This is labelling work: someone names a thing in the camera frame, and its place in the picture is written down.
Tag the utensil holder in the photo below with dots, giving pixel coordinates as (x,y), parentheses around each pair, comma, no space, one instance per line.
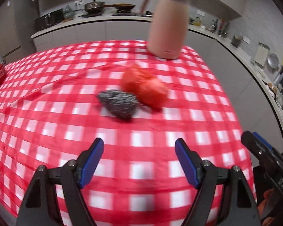
(236,40)

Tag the pink thermos jug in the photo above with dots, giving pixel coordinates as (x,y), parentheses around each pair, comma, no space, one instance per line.
(168,27)

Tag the person right hand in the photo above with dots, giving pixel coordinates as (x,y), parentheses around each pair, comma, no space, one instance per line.
(268,208)

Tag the metal strainer plate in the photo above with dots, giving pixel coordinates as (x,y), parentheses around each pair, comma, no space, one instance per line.
(273,61)

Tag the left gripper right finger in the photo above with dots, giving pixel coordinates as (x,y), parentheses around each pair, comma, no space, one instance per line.
(237,203)

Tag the black microwave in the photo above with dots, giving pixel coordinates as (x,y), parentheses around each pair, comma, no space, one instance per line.
(49,20)

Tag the red plastic bag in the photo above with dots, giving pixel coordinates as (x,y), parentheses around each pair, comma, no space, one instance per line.
(148,89)

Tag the steel wool scrubber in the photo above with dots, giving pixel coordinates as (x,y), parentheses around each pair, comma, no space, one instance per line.
(119,103)

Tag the red checkered tablecloth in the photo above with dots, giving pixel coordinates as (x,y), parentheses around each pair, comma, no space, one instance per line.
(49,114)

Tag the cooking pot with lid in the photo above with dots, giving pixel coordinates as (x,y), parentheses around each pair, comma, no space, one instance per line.
(94,7)

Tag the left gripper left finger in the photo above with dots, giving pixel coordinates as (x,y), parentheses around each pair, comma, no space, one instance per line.
(40,203)

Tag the dark wine bottle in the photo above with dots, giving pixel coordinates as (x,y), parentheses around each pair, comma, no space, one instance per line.
(214,26)

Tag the frying pan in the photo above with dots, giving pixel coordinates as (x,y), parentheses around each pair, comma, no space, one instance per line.
(122,7)

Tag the white cutting board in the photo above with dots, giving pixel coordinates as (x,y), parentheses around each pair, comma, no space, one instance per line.
(261,55)

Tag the refrigerator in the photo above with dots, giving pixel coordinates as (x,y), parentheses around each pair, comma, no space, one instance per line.
(17,25)

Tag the teal ceramic vase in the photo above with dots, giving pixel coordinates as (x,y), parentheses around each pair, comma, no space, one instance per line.
(68,13)

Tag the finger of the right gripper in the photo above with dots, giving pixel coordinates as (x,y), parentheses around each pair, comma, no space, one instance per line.
(263,140)

